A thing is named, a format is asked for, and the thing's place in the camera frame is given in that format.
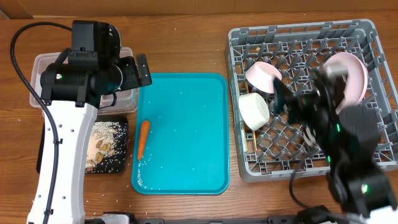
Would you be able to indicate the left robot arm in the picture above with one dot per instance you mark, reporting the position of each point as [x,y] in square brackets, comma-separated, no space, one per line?
[71,91]

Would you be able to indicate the black plastic tray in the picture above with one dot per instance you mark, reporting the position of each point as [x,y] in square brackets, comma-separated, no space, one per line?
[121,124]

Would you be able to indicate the white cup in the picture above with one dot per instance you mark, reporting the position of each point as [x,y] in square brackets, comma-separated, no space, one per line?
[309,137]

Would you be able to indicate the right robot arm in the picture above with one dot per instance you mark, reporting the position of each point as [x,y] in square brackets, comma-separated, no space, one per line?
[348,138]

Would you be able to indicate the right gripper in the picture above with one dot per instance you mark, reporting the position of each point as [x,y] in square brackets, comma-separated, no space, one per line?
[303,111]

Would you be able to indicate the clear plastic bin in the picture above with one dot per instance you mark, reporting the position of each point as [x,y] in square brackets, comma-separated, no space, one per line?
[126,100]

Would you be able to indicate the orange carrot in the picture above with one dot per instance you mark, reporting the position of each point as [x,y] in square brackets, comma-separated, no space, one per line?
[143,135]

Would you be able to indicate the wooden chopstick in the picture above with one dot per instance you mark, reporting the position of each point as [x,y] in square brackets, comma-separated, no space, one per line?
[253,132]

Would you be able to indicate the white bowl with peanuts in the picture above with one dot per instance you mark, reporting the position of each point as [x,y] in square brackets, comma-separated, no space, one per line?
[254,110]

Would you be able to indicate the spilled rice and peanuts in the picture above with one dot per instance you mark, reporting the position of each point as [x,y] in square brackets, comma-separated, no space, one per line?
[104,146]

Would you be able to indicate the large white plate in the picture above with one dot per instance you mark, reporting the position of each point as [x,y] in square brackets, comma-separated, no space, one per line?
[357,80]

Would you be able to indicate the grey dish rack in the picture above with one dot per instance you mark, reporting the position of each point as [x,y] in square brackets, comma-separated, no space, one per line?
[295,50]

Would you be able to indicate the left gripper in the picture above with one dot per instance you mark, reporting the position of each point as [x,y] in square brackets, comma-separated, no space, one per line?
[131,79]

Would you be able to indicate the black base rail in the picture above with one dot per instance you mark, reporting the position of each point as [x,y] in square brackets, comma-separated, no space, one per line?
[130,218]

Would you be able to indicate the teal plastic tray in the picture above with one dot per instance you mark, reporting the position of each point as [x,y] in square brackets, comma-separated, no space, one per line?
[187,148]

